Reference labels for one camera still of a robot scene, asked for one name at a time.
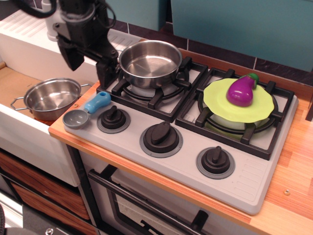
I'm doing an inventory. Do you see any black stove knob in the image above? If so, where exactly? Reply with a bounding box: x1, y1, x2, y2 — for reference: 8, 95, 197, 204
97, 105, 131, 134
139, 121, 183, 158
196, 146, 235, 180

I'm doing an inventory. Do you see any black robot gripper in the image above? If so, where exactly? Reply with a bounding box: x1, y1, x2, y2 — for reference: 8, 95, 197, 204
53, 9, 118, 89

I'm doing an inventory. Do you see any black right burner grate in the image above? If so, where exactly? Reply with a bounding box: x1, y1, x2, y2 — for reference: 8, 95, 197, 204
176, 68, 298, 160

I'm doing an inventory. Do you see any grey toy stove top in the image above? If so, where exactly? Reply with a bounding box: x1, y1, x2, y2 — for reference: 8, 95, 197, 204
63, 55, 299, 216

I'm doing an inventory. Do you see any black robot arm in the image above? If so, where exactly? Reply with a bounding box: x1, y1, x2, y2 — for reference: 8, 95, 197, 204
53, 0, 118, 89

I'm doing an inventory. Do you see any black left burner grate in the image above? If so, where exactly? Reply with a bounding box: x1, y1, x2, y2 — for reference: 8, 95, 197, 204
96, 57, 208, 122

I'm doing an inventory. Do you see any blue grey toy spoon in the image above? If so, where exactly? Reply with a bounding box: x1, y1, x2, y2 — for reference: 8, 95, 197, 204
63, 92, 111, 130

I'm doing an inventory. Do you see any purple toy eggplant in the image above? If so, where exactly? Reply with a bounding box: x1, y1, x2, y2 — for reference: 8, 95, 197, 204
226, 73, 259, 107

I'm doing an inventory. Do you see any black oven door handle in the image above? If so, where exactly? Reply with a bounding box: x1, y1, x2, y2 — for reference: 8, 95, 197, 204
88, 166, 208, 235

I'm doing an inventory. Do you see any black left stove knob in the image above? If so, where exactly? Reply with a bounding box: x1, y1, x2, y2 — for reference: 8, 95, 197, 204
97, 105, 131, 134

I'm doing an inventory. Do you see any wooden drawer front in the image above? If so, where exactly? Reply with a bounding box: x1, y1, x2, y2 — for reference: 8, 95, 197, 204
0, 149, 97, 235

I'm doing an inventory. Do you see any black burner grate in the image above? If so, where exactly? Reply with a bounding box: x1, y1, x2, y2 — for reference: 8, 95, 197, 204
176, 68, 298, 160
96, 57, 208, 122

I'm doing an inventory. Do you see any lime green plate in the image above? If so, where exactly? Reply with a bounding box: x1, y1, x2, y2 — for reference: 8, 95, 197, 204
203, 78, 274, 123

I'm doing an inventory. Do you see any grey toy faucet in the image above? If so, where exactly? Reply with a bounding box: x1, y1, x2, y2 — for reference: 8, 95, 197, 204
41, 0, 62, 42

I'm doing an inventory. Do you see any steel saucepan with handle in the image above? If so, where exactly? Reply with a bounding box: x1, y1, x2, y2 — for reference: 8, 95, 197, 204
119, 40, 182, 89

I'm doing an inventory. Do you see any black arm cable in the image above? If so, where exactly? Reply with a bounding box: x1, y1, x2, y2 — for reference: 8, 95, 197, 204
14, 0, 117, 31

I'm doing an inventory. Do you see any steel two-handled pot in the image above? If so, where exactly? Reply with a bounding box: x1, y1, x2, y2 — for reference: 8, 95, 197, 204
10, 77, 90, 121

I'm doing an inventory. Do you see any black right stove knob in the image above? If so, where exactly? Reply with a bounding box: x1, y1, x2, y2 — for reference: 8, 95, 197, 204
196, 146, 235, 180

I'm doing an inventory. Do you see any black middle stove knob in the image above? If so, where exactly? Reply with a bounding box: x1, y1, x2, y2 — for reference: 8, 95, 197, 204
139, 121, 183, 158

